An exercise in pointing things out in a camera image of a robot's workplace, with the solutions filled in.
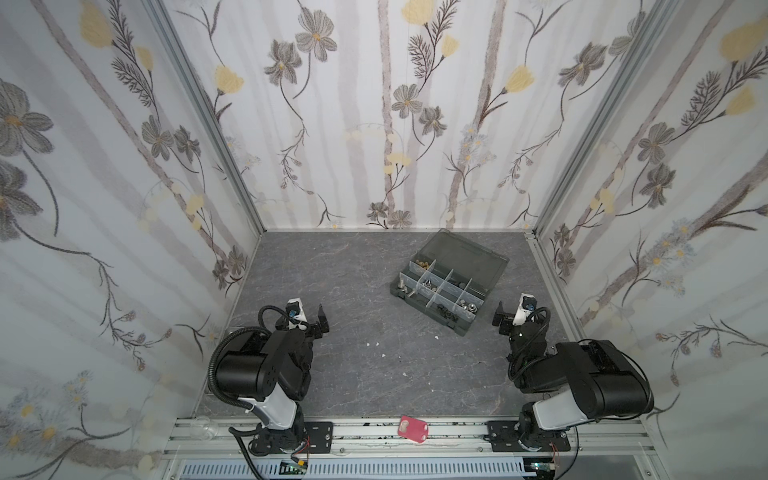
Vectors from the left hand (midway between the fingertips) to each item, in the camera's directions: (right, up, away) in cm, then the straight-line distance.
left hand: (306, 305), depth 89 cm
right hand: (+65, +1, -1) cm, 65 cm away
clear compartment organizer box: (+47, +7, +14) cm, 49 cm away
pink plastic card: (+31, -30, -14) cm, 45 cm away
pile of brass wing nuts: (+38, +12, +20) cm, 45 cm away
